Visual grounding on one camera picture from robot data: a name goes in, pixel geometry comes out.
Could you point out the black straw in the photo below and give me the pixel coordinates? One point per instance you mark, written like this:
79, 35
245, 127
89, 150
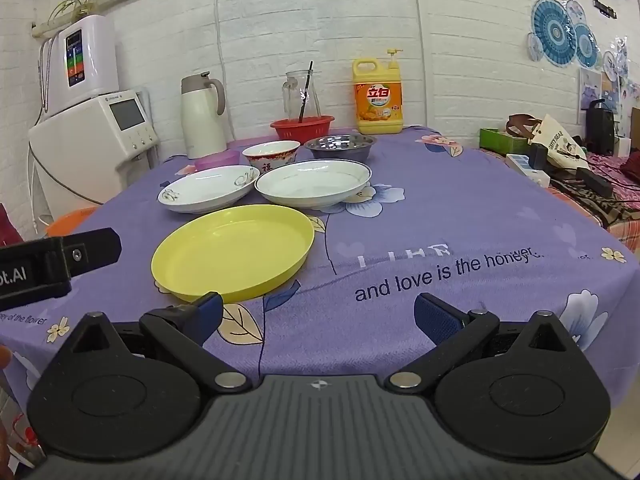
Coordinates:
305, 92

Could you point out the white thermal carafe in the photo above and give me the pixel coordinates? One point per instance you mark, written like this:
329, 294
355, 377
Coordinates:
202, 120

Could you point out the white water purifier unit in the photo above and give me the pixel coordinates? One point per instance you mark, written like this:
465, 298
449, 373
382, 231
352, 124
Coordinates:
95, 60

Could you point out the black wall hook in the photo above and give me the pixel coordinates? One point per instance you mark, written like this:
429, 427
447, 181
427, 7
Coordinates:
605, 7

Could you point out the black speaker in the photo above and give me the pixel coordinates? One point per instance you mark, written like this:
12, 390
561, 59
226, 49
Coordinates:
600, 130

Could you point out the black power adapter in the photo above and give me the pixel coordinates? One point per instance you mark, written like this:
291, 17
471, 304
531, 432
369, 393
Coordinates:
539, 156

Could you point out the person's left hand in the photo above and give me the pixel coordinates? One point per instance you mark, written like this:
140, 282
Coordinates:
4, 358

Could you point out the white plate with floral print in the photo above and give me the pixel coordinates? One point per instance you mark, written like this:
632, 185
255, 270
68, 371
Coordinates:
205, 190

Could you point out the large blue paper fan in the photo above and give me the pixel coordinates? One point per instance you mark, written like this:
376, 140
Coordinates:
550, 27

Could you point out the purple floral tablecloth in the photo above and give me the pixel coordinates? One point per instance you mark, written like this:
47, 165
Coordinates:
450, 210

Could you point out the stainless steel bowl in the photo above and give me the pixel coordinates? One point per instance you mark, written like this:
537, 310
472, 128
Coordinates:
340, 147

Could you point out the green box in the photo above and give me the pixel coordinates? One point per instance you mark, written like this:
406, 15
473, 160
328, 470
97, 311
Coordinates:
495, 141

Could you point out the medium blue paper fan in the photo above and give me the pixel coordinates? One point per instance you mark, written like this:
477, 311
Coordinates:
585, 45

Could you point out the plain white plate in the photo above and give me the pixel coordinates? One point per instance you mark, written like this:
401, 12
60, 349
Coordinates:
310, 182

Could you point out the white water dispenser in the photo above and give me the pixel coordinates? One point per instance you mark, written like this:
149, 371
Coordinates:
85, 150

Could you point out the purple plastic bowl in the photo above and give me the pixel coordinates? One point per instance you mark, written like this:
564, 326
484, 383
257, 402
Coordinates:
215, 161

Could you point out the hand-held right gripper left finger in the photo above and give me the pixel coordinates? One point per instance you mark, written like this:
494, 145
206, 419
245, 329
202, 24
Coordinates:
209, 312

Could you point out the plaid table cloth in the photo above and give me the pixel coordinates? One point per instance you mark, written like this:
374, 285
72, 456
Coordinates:
620, 220

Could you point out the red plastic basket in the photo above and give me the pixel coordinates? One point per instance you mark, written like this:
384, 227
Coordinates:
307, 132

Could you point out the white porcelain bowl red print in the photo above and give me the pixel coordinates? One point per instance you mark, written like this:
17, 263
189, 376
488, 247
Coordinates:
272, 160

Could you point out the yellow detergent bottle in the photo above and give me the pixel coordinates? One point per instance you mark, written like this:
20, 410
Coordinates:
377, 105

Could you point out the clear glass jar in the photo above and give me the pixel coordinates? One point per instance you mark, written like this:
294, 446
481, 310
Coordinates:
291, 97

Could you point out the yellow plastic plate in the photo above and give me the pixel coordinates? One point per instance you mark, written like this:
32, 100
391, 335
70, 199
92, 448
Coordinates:
235, 250

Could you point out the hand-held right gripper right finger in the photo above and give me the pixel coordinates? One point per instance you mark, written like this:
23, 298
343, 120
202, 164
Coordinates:
436, 317

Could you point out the beige tote bag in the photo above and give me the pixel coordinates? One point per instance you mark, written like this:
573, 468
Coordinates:
557, 142

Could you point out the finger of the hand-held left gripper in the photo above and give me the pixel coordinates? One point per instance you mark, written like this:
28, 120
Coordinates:
92, 250

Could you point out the wall poster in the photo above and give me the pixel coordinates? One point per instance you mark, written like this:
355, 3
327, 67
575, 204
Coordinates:
590, 92

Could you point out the white power strip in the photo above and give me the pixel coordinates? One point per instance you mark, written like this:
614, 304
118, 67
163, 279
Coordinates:
520, 165

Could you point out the black power brick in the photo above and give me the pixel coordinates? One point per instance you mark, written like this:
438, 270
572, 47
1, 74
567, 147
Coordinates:
595, 182

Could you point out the dark red knit cloth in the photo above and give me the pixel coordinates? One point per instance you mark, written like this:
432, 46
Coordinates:
631, 167

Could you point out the orange stool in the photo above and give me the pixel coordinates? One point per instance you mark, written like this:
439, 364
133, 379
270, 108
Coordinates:
70, 220

